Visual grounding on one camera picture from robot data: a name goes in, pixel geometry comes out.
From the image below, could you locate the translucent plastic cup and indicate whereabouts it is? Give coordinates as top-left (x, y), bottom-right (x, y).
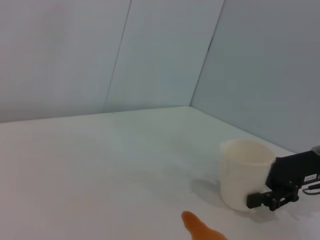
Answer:
top-left (219, 139), bottom-right (276, 213)

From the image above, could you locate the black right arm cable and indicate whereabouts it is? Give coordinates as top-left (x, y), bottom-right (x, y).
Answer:
top-left (301, 183), bottom-right (320, 196)

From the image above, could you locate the orange-brown liquid stain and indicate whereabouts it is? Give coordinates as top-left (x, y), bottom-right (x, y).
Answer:
top-left (181, 210), bottom-right (229, 240)

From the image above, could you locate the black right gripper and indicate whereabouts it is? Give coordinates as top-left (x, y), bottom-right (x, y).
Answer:
top-left (246, 149), bottom-right (320, 212)

